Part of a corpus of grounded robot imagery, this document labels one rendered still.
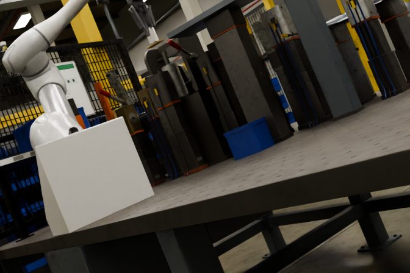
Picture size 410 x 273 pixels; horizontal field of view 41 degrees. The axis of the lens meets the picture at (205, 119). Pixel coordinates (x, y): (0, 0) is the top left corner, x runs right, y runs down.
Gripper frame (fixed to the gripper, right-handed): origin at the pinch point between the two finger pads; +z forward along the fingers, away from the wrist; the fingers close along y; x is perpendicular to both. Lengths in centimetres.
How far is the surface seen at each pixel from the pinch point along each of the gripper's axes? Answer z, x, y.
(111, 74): 9.6, 12.5, -19.5
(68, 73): -11, 69, 9
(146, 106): 29.5, -3.9, -25.6
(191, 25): 15, -49, -40
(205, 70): 28, -36, -26
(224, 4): 15, -63, -39
